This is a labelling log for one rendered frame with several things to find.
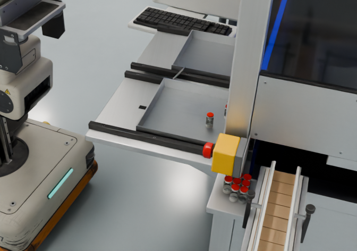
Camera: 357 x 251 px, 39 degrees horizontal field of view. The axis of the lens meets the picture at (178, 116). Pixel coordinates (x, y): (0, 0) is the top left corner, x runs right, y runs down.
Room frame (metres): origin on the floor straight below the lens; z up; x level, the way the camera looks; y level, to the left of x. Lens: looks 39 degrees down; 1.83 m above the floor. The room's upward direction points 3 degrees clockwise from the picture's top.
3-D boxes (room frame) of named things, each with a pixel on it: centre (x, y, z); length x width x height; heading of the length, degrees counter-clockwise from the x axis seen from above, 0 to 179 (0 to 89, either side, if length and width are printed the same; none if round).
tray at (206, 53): (1.50, -0.16, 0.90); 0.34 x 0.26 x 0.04; 75
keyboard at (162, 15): (1.90, 0.00, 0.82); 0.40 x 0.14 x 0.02; 69
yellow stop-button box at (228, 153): (0.90, -0.13, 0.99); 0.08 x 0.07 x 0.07; 75
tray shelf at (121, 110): (1.36, -0.05, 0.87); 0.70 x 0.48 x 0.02; 165
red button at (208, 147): (0.92, -0.08, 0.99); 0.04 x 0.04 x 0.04; 75
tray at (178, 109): (1.18, -0.08, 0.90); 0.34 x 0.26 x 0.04; 75
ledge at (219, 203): (0.88, -0.16, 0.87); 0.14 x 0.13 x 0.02; 75
